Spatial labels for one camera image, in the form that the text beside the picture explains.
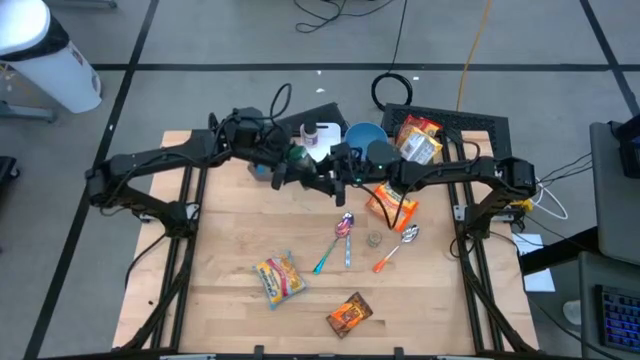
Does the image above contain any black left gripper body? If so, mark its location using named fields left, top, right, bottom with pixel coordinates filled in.
left=258, top=130, right=297, bottom=192

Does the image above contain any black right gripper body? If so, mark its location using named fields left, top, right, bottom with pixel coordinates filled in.
left=333, top=142, right=375, bottom=208

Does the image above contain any green lid glass jar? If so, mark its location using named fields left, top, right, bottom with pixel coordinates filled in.
left=288, top=143, right=315, bottom=172

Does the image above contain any orange noodle packet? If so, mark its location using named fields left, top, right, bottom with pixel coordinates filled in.
left=364, top=180, right=420, bottom=234

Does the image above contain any iridescent spoon teal handle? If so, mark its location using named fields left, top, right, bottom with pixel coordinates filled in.
left=312, top=211, right=356, bottom=276

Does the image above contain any red yellow noodle packet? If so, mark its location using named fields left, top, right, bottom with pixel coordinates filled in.
left=397, top=113, right=444, bottom=146

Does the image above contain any blue yellow noodle packet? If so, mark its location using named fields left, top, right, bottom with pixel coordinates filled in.
left=252, top=250, right=308, bottom=311

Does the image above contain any white plastic bin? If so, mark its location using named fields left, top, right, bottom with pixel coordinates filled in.
left=298, top=122, right=343, bottom=164

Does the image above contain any blue bowl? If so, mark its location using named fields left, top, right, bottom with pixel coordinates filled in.
left=344, top=122, right=390, bottom=151

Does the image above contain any black flat panel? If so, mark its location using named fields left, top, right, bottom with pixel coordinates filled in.
left=277, top=102, right=350, bottom=134

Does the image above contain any silver metal spoon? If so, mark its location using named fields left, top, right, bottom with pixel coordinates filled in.
left=342, top=212, right=355, bottom=269

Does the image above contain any black perforated metal panel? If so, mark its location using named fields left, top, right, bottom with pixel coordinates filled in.
left=380, top=103, right=514, bottom=171

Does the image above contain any brown orange foil pouch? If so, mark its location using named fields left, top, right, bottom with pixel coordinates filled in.
left=325, top=291, right=375, bottom=340

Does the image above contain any white paper sheet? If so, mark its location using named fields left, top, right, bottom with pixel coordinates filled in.
left=510, top=232, right=557, bottom=294

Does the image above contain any white trash can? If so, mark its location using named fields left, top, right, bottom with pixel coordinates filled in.
left=0, top=0, right=104, bottom=115

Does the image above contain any grey metal floor foot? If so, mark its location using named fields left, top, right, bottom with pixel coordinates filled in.
left=0, top=101, right=56, bottom=125

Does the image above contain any white computer mouse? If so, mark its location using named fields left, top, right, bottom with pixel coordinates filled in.
left=563, top=299, right=584, bottom=326

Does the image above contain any grey cabinet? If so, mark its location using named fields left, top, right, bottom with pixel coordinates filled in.
left=589, top=121, right=640, bottom=266

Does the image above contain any grey desk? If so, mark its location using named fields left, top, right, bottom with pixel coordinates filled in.
left=578, top=251, right=640, bottom=360

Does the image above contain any black floor object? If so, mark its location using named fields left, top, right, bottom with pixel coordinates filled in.
left=0, top=156, right=21, bottom=182

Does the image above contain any black electronic device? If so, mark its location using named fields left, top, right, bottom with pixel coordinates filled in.
left=617, top=113, right=640, bottom=180

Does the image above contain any backlit computer keyboard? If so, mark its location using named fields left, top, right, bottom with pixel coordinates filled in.
left=594, top=283, right=640, bottom=355

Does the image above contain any coiled black floor cable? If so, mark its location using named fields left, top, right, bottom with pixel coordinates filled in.
left=370, top=72, right=415, bottom=112

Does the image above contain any orange handle metal spoon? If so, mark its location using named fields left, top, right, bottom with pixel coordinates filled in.
left=372, top=223, right=421, bottom=274

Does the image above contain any yellow cable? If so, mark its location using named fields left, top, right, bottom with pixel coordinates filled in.
left=455, top=0, right=495, bottom=112

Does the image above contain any black aluminium table frame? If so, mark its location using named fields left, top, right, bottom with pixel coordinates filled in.
left=114, top=127, right=539, bottom=360

